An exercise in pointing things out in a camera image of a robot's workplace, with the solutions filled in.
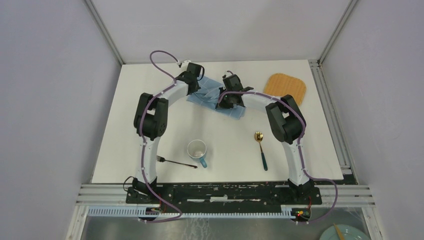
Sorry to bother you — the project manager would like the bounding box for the blue checked cloth napkin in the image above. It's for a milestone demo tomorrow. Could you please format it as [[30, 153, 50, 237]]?
[[187, 76, 245, 120]]

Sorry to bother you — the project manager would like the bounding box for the woven bamboo placemat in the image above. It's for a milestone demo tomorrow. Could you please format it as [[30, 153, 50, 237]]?
[[263, 73, 307, 106]]

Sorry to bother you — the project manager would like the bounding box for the white blue mug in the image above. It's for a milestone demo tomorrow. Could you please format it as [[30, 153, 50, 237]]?
[[187, 139, 208, 168]]

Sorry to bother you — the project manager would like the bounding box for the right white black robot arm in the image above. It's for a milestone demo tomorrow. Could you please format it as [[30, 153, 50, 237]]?
[[216, 73, 313, 204]]

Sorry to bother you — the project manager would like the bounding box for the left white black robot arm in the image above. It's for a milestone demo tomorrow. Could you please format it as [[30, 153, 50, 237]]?
[[131, 60, 205, 204]]

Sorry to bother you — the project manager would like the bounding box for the black metal fork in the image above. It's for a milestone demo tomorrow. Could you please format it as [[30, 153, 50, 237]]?
[[156, 155, 198, 169]]

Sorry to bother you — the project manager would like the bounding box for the wooden chopstick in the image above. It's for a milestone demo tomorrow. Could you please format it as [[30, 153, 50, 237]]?
[[333, 223, 345, 240]]

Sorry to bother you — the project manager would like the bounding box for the green plate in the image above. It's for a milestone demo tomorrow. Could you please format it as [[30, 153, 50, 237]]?
[[319, 224, 371, 240]]

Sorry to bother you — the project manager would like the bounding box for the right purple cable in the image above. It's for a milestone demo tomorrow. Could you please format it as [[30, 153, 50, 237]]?
[[216, 70, 339, 225]]

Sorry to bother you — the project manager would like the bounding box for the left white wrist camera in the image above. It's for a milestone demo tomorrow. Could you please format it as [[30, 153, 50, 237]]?
[[177, 59, 192, 68]]

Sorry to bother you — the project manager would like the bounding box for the gold spoon teal handle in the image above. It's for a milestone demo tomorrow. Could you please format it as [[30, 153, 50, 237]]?
[[254, 131, 268, 171]]

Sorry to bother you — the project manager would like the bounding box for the light blue cable duct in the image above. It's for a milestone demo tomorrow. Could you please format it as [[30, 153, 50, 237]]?
[[87, 206, 295, 220]]

